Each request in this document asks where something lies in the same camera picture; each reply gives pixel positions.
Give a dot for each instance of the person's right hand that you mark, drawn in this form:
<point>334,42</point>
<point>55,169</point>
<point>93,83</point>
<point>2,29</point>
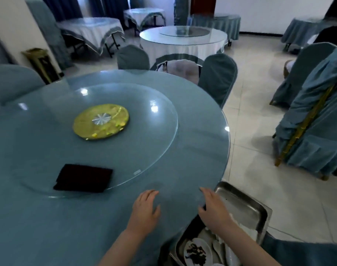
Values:
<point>215,211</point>

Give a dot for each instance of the person's left hand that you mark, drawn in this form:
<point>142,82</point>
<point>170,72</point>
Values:
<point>143,216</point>

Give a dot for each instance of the metal tray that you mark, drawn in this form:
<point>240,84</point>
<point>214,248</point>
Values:
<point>246,207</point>

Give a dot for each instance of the white tissue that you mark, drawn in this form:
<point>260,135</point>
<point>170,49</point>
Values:
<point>247,229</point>

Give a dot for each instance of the white spoon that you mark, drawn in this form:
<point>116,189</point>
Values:
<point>218,249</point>

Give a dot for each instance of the stack of white plates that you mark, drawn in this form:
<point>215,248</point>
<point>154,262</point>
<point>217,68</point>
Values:
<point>197,252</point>

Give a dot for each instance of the dark red cloth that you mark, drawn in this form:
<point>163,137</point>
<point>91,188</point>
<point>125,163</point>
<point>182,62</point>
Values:
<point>82,178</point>

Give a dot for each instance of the green yellow food crumbs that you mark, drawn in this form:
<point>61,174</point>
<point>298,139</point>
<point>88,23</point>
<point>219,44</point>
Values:
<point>95,134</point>

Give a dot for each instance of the blue covered chair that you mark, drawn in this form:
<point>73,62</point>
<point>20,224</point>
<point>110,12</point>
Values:
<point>13,83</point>
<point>304,74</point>
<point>218,77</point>
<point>304,252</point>
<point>133,58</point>

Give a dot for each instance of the person's left forearm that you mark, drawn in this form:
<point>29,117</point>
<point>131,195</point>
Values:
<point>121,250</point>

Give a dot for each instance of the person's right forearm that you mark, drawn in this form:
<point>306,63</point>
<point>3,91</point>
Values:
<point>246,246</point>

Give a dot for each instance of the round blue table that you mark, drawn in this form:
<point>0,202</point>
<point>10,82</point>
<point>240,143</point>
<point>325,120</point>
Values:
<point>199,149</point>

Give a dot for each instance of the round glass turntable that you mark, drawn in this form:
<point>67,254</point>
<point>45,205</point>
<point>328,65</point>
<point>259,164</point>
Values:
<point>143,135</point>
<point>168,32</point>

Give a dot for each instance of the yellow round disc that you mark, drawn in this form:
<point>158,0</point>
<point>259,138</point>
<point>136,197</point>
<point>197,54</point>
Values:
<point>82,127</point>

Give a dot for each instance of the round stool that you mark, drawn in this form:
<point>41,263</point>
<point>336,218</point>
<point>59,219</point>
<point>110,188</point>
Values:
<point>289,67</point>

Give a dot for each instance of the round white clothed table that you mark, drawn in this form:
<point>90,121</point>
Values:
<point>182,47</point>
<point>91,30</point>
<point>143,15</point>

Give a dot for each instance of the gold standing bin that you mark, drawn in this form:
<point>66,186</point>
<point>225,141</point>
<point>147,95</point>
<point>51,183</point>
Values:
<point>42,65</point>

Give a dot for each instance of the blue skirted table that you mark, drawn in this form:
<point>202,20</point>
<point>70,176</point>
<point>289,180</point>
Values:
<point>226,24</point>
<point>304,30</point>

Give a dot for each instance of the red door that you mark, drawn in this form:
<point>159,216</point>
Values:
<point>203,5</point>

